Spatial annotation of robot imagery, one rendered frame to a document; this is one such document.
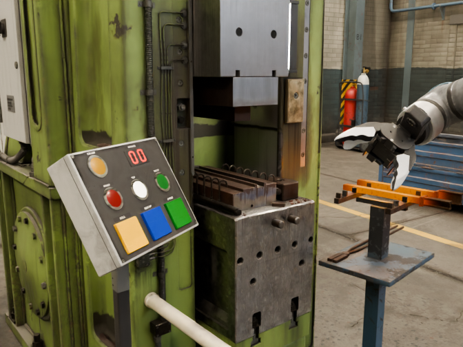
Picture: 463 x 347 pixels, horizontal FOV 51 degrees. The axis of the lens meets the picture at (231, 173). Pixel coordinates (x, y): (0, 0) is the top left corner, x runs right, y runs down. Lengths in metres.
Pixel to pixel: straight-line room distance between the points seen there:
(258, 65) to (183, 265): 0.74
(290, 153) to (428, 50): 8.72
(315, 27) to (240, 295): 1.09
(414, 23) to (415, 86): 1.24
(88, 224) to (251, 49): 0.81
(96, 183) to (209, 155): 1.05
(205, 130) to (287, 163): 0.39
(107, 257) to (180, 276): 0.67
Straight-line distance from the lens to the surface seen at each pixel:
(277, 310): 1.85
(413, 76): 10.76
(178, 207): 1.33
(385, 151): 1.06
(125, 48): 1.55
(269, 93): 1.69
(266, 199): 1.74
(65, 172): 1.16
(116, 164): 1.24
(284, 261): 1.80
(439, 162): 5.38
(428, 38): 10.62
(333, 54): 10.05
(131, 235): 1.16
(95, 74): 1.87
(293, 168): 2.02
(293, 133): 1.99
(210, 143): 2.15
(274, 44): 1.71
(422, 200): 1.90
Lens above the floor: 1.38
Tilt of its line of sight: 12 degrees down
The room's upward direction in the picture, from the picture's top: straight up
